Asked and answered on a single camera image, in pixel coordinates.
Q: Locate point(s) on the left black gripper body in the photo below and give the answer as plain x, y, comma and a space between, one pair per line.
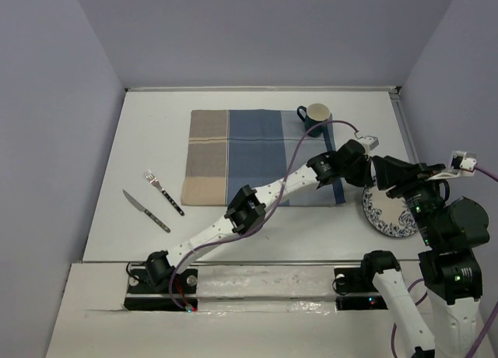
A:
354, 174

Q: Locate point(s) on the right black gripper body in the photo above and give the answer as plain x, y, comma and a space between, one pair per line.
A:
422, 195

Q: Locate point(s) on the blue floral plate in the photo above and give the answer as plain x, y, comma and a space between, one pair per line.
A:
390, 217

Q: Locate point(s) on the green mug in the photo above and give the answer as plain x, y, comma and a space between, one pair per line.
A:
312, 117

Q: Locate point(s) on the blue and beige cloth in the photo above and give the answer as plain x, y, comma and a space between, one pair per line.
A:
228, 149

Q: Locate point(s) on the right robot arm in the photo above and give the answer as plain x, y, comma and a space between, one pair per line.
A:
450, 272

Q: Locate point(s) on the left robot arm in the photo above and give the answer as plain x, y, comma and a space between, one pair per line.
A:
251, 208

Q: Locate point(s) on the metal fork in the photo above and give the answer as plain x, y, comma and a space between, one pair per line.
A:
155, 182

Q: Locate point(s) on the metal knife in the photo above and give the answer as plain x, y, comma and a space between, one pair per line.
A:
144, 210

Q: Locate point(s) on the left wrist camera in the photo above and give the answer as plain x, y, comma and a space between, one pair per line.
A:
368, 142

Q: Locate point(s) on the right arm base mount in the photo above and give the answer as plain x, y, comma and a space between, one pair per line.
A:
354, 292

